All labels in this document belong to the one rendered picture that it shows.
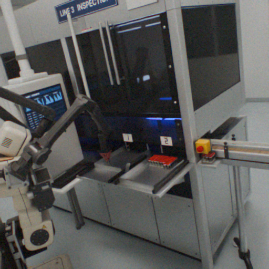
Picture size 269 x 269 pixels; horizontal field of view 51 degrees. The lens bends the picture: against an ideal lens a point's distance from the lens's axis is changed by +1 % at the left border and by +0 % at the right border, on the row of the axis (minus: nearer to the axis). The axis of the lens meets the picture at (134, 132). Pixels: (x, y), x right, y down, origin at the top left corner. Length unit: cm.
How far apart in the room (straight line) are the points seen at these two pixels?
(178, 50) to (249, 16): 471
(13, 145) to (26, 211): 39
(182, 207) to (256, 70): 467
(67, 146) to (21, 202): 75
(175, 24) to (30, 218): 134
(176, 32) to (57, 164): 131
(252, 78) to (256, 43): 68
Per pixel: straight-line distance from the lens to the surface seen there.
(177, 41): 165
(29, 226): 176
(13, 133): 157
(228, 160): 185
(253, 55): 634
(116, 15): 189
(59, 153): 227
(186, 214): 210
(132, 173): 182
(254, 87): 644
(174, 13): 165
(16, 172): 146
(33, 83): 214
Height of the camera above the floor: 168
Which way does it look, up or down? 18 degrees down
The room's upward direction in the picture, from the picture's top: 11 degrees counter-clockwise
